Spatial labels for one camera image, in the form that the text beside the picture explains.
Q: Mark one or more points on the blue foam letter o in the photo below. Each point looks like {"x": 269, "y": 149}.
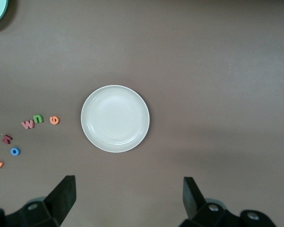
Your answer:
{"x": 11, "y": 151}

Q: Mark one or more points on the green foam letter n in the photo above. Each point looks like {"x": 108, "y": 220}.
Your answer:
{"x": 35, "y": 119}

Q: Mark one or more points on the dark red foam letter h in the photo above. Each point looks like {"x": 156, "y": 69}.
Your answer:
{"x": 7, "y": 139}

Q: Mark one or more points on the orange foam letter e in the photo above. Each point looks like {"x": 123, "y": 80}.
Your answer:
{"x": 54, "y": 123}

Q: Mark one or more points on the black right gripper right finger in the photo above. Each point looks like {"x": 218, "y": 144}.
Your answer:
{"x": 194, "y": 201}

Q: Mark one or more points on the pink foam letter w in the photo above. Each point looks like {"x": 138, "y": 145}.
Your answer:
{"x": 28, "y": 124}

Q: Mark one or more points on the beige round plate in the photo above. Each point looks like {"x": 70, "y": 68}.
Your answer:
{"x": 115, "y": 119}

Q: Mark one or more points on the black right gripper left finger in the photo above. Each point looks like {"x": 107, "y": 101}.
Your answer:
{"x": 61, "y": 198}

